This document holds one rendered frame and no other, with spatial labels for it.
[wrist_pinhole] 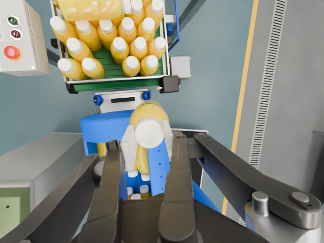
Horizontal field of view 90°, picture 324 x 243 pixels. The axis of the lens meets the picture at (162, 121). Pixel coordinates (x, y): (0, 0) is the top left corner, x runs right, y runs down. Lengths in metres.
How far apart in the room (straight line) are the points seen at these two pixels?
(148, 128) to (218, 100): 1.78
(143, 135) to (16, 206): 0.65
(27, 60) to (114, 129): 0.34
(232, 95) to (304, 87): 1.05
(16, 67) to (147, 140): 0.52
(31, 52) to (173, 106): 1.36
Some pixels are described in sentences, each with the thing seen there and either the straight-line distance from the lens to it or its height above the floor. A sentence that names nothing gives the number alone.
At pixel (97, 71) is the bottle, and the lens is 0.63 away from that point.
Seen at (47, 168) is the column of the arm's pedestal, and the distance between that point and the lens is 1.00.
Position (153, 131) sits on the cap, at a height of 1.47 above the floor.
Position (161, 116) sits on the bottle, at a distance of 0.24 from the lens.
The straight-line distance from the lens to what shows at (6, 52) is 0.66.
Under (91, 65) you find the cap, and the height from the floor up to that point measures 1.09.
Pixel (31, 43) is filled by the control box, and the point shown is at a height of 1.10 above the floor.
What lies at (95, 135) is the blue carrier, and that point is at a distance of 0.48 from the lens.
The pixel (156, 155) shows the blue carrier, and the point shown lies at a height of 1.21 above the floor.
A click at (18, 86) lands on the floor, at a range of 1.90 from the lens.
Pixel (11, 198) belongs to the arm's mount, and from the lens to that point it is 0.79.
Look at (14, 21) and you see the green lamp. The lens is 0.67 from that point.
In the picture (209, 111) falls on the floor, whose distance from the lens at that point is 1.92.
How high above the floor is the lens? 1.67
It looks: 75 degrees down
